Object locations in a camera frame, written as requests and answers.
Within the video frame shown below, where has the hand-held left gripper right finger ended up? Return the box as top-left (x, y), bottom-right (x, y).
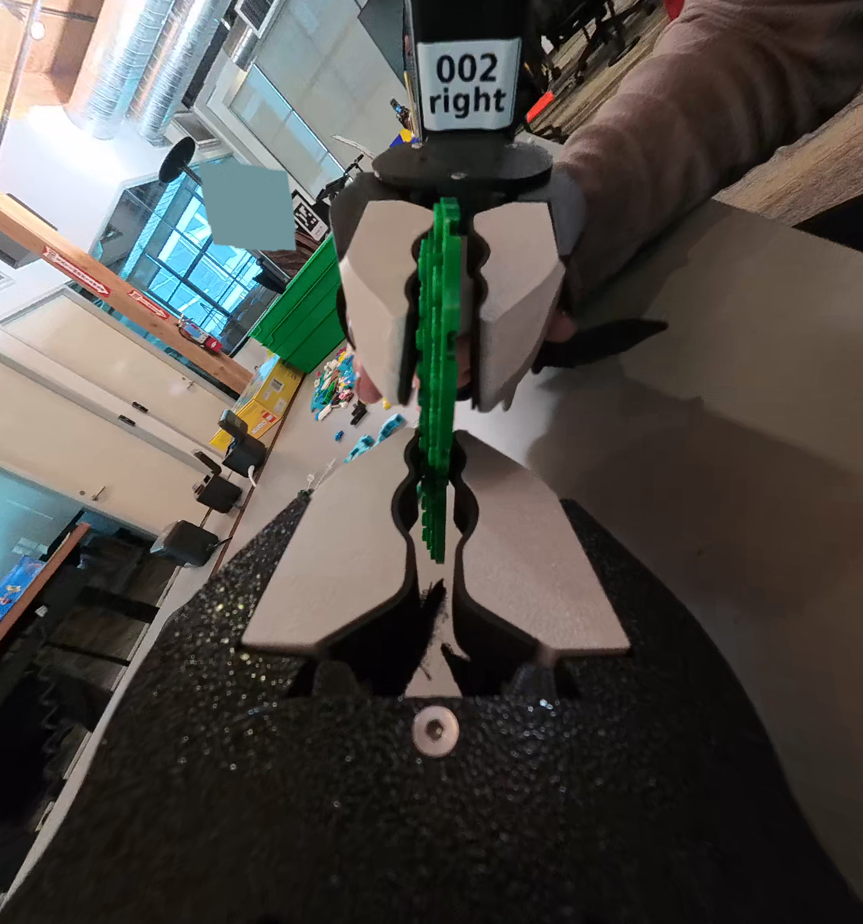
top-left (450, 432), bottom-right (632, 658)

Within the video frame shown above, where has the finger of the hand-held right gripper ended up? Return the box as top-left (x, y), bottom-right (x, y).
top-left (468, 202), bottom-right (568, 412)
top-left (338, 201), bottom-right (433, 405)

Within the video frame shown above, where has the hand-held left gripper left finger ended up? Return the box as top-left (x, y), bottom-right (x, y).
top-left (241, 427), bottom-right (417, 658)

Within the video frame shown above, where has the green lego plate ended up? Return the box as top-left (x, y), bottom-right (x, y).
top-left (411, 196), bottom-right (469, 564)

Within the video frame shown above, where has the person's right forearm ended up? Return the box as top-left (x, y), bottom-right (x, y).
top-left (550, 0), bottom-right (863, 313)

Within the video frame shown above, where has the pile of lego bricks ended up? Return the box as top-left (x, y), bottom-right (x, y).
top-left (307, 346), bottom-right (412, 464)

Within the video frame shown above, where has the yellow lego box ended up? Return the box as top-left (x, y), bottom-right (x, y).
top-left (209, 357), bottom-right (305, 453)

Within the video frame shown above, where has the blue lego box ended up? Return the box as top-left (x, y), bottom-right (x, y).
top-left (0, 556), bottom-right (47, 648)

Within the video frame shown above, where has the person's right hand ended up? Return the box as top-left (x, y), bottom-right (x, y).
top-left (354, 308), bottom-right (579, 404)

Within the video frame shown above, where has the green bin stack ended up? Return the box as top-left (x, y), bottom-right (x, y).
top-left (249, 234), bottom-right (346, 375)

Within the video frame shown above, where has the black power adapter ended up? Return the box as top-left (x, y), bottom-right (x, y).
top-left (218, 409), bottom-right (268, 478)
top-left (192, 450), bottom-right (244, 514)

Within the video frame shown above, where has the red fire extinguisher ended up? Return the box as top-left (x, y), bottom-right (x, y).
top-left (177, 317), bottom-right (224, 355)

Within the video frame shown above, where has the black office chair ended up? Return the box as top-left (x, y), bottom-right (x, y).
top-left (538, 0), bottom-right (650, 82)

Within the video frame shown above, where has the black round lamp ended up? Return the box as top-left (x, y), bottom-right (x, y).
top-left (158, 136), bottom-right (197, 182)

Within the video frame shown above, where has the wooden side table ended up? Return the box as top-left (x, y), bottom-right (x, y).
top-left (0, 523), bottom-right (92, 681)

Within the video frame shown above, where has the wooden beam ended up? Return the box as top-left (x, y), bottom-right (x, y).
top-left (0, 168), bottom-right (254, 395)

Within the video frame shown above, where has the cream double door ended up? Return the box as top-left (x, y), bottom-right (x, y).
top-left (0, 284), bottom-right (239, 537)

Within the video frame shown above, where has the slim silver air duct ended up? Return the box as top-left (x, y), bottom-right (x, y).
top-left (63, 0), bottom-right (176, 141)
top-left (130, 0), bottom-right (235, 147)

